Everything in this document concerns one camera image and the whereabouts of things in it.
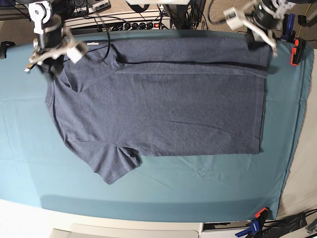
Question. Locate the blue spring clamp bottom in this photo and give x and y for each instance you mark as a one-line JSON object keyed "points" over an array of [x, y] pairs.
{"points": [[253, 229]]}

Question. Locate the blue-grey heathered T-shirt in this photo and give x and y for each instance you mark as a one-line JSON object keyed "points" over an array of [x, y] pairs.
{"points": [[160, 97]]}

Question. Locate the blue spring clamp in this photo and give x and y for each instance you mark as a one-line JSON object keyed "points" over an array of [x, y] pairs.
{"points": [[288, 34], [253, 229]]}

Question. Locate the white power strip red switch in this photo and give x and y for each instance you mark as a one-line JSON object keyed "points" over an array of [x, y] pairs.
{"points": [[163, 24]]}

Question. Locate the orange black clamp right edge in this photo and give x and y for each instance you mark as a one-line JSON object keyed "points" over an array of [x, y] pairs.
{"points": [[297, 51]]}

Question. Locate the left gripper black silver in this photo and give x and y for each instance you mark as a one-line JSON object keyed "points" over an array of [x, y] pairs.
{"points": [[263, 17]]}

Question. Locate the black clamp left edge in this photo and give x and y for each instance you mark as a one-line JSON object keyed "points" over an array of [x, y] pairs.
{"points": [[4, 47]]}

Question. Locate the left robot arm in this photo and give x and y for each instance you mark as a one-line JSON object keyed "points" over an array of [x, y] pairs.
{"points": [[282, 7]]}

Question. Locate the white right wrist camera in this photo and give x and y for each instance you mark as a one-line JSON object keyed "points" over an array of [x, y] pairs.
{"points": [[76, 52]]}

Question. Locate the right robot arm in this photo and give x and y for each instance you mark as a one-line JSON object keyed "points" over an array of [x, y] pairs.
{"points": [[48, 17]]}

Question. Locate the teal table cloth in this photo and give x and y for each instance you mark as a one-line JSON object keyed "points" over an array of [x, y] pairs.
{"points": [[37, 169]]}

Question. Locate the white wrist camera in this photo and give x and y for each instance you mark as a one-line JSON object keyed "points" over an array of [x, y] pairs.
{"points": [[234, 18], [76, 52]]}

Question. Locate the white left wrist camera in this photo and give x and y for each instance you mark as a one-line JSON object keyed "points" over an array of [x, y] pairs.
{"points": [[234, 18]]}

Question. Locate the blue spring clamp top right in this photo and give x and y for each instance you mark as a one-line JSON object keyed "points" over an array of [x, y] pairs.
{"points": [[288, 34]]}

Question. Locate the orange black clamp bottom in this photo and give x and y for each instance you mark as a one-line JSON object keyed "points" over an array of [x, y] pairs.
{"points": [[262, 215]]}

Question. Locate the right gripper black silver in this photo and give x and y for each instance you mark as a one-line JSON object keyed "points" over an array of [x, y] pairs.
{"points": [[49, 51]]}

